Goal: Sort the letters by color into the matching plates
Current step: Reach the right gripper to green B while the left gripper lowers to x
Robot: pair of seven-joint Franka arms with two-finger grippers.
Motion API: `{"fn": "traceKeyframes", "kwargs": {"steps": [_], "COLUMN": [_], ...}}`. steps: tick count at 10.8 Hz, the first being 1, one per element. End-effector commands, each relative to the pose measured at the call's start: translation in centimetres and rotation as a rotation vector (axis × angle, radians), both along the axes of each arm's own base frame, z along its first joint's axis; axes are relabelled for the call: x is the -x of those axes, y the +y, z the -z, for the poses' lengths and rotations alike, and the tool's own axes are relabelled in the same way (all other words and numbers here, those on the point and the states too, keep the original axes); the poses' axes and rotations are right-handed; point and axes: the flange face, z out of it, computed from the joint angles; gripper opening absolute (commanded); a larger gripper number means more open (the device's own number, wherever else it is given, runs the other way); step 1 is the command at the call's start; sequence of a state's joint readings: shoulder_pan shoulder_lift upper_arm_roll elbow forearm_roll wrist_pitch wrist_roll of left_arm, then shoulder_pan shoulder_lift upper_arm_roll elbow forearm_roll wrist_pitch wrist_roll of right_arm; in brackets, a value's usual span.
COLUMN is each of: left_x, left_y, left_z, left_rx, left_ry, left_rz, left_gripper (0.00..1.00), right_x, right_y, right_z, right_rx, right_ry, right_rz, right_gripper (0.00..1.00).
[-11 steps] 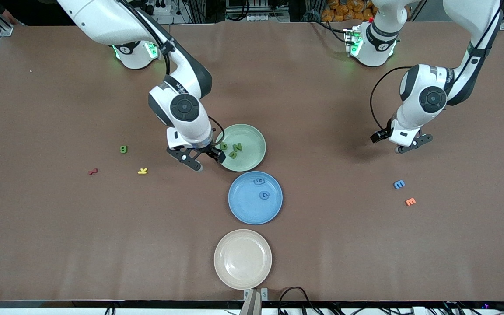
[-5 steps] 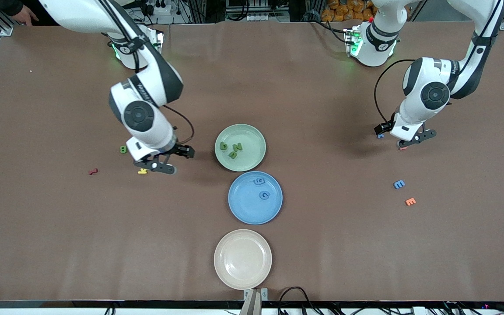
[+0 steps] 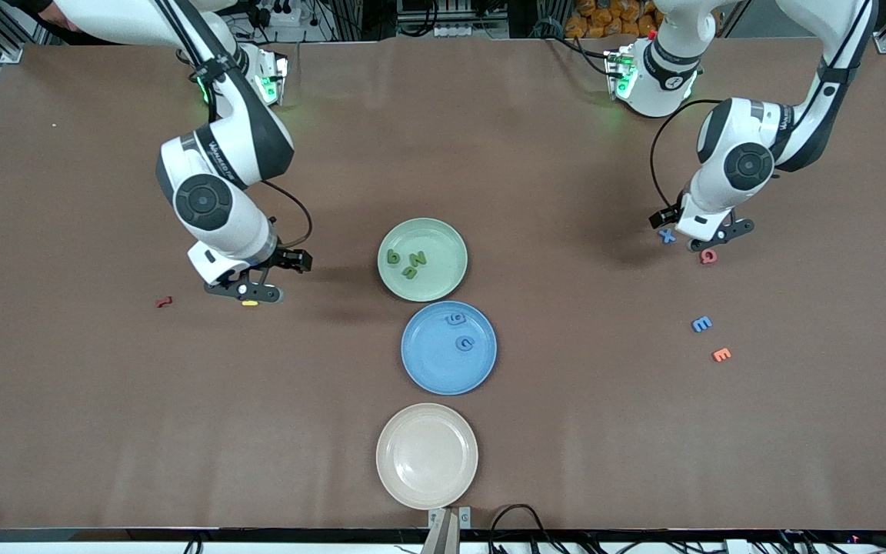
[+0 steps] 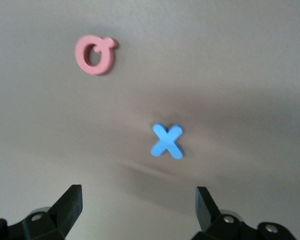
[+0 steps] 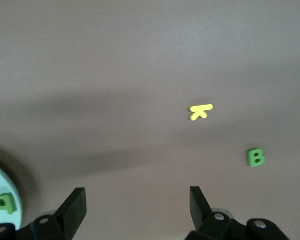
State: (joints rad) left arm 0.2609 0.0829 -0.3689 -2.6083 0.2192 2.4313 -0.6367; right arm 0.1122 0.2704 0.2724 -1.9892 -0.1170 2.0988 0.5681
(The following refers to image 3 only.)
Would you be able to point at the beige plate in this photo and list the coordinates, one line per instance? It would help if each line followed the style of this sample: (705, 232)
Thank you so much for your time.
(427, 455)

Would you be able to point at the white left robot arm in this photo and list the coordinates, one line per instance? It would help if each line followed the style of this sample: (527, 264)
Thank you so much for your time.
(835, 77)

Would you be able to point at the blue foam letter X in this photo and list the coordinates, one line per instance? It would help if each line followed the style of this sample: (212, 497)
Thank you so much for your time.
(667, 236)

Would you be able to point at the power strip with plugs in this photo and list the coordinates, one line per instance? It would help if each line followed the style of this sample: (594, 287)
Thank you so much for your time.
(281, 15)

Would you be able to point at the green foam letter U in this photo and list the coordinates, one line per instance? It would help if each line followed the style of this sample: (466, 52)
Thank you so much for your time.
(411, 271)

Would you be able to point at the light green plate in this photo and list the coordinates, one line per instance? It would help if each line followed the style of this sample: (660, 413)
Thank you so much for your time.
(443, 281)

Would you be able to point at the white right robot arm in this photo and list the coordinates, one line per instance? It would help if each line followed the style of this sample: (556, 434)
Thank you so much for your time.
(235, 138)

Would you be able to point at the green foam letter P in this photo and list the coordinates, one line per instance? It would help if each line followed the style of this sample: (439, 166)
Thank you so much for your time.
(391, 258)

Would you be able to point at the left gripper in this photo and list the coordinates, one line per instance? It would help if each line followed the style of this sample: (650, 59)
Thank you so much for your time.
(664, 216)

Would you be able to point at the pink foam letter Q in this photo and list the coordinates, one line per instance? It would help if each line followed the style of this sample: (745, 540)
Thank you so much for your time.
(705, 258)

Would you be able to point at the green foam letter N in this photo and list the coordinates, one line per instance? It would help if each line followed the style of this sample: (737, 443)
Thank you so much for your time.
(418, 259)

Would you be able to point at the blue plate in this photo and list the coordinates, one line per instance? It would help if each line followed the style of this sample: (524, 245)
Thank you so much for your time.
(435, 362)

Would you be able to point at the metal table edge bracket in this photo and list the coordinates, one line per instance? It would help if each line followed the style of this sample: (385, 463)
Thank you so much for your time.
(464, 517)

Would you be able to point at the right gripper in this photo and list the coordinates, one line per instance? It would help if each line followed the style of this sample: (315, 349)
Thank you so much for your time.
(283, 259)

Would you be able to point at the blue foam letter E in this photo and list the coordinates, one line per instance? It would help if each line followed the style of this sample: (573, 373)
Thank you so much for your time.
(702, 324)

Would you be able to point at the blue foam letter G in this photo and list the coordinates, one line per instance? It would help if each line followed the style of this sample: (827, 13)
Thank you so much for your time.
(460, 344)

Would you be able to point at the white power strip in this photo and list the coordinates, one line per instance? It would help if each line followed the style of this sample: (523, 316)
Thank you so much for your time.
(458, 31)

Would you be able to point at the pile of orange items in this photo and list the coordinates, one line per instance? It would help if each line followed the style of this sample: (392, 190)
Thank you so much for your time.
(612, 19)

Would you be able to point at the blue foam letter a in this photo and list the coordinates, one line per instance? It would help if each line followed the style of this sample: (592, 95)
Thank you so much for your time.
(452, 317)

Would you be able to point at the orange foam letter E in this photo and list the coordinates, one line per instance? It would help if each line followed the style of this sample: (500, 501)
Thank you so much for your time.
(721, 354)

